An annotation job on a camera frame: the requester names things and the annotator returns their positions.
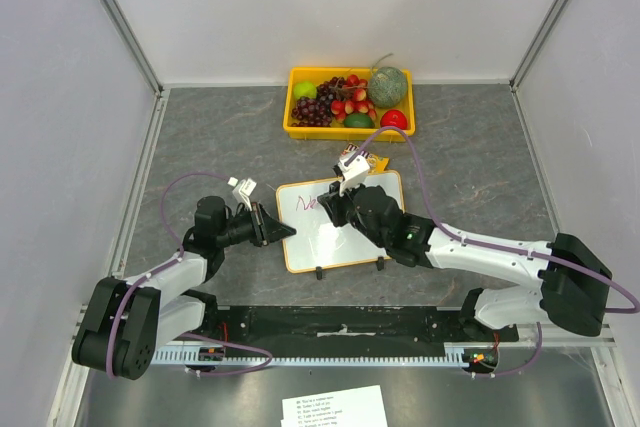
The white printed paper sheet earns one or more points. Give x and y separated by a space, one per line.
362 406

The yellow plastic tray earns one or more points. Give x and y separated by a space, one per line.
337 131

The red grape bunch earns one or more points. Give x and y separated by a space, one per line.
349 95

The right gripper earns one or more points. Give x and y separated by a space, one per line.
338 205

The green apple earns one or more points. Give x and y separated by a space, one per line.
304 89

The yellow candy packet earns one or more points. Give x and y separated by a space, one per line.
377 164

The dark purple grape bunch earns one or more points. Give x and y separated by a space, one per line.
313 112

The green netted melon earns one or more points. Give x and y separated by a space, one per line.
388 85

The yellow framed whiteboard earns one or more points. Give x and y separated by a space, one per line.
317 242

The green avocado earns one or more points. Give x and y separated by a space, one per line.
358 121

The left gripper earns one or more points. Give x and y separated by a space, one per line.
266 229

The red tomato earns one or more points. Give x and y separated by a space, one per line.
394 118

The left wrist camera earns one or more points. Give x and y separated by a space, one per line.
242 190

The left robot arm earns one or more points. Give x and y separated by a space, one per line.
126 320

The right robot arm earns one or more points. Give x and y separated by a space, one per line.
563 281

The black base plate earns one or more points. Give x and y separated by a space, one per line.
346 332

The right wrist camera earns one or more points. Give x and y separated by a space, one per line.
352 171

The grey slotted cable duct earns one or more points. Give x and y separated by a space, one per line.
200 355

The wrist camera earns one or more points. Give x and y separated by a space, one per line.
242 190
352 171

